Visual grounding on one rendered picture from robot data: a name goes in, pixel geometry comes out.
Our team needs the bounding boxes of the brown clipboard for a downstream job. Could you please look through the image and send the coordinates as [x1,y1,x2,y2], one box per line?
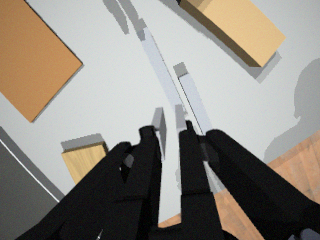
[0,0,83,123]

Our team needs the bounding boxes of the pale grey square stick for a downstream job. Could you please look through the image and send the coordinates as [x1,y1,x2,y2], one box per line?
[136,27,186,114]
[178,73,213,135]

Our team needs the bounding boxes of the light brown wooden block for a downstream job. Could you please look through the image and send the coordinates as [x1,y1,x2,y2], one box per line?
[61,141,109,185]

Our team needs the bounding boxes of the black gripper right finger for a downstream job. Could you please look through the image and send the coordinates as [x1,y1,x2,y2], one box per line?
[175,104,320,240]

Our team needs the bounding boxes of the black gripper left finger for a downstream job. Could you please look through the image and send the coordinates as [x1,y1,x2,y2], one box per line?
[15,107,167,240]

